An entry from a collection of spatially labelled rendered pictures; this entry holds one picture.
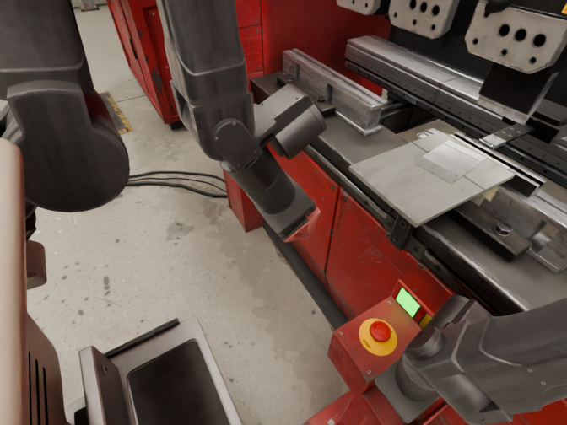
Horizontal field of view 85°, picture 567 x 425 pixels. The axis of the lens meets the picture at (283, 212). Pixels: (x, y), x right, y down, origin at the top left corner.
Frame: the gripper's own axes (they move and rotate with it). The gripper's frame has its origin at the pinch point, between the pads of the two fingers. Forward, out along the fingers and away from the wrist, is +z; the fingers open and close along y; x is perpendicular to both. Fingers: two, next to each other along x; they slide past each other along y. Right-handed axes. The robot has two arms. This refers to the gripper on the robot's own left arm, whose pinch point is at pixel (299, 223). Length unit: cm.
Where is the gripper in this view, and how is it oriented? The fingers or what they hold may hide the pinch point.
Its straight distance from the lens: 51.7
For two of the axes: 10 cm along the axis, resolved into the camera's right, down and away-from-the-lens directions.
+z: 3.9, 4.6, 8.0
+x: -7.7, 6.4, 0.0
